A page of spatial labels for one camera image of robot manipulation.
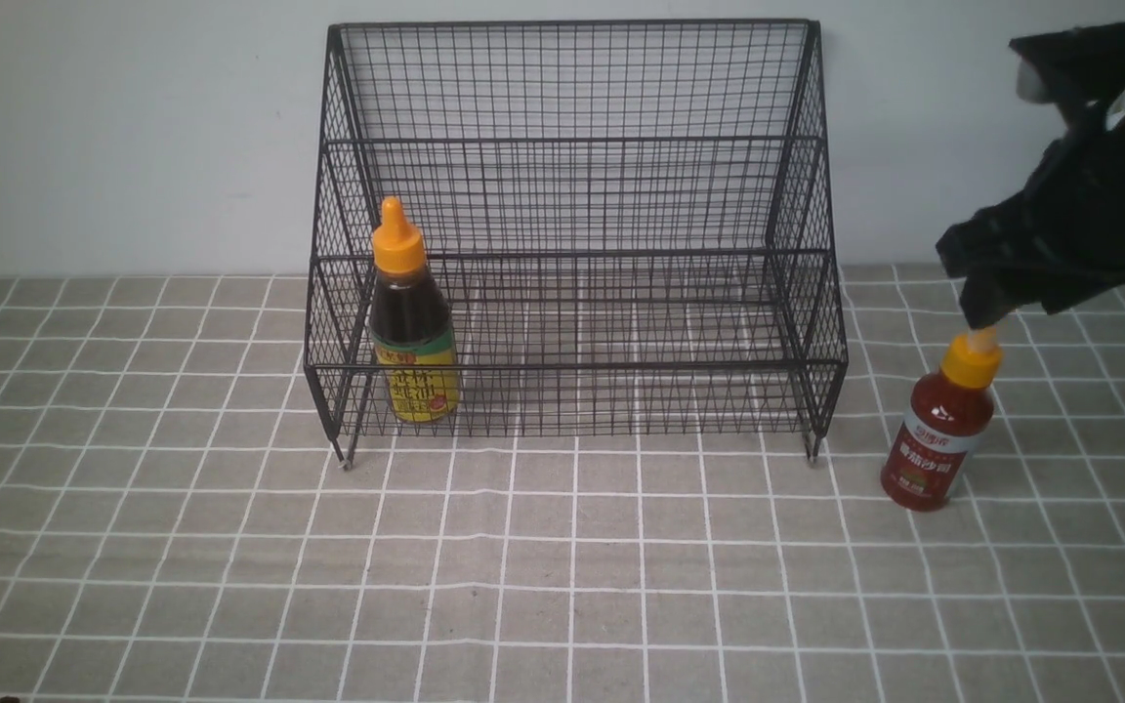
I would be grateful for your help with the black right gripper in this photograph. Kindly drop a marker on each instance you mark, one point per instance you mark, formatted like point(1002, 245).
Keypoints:
point(1060, 240)

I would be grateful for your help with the dark oyster sauce bottle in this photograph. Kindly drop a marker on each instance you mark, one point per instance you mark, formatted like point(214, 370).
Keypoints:
point(410, 322)

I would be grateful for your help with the red ketchup squeeze bottle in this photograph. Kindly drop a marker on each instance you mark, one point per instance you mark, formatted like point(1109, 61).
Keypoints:
point(948, 411)

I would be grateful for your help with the grey checked tablecloth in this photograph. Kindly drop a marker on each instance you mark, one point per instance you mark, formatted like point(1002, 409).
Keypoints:
point(173, 526)

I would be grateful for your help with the black wire mesh shelf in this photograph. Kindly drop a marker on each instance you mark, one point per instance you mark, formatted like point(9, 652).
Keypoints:
point(631, 221)

